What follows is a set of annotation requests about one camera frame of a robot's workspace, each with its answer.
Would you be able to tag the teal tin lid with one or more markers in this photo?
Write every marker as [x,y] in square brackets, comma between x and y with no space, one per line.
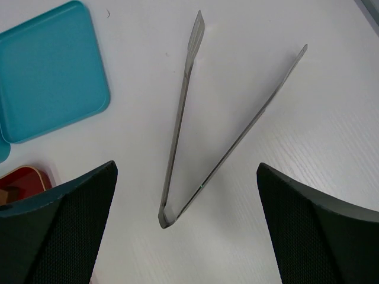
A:
[52,73]

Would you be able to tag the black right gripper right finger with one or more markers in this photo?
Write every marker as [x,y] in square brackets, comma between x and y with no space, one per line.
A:
[317,238]

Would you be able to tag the red lacquer tray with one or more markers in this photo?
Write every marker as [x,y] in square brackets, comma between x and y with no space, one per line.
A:
[23,182]

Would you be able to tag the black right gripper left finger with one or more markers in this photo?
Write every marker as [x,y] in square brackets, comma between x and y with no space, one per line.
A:
[54,236]

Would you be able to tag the teal tin box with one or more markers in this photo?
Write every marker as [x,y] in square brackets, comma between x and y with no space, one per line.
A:
[5,149]

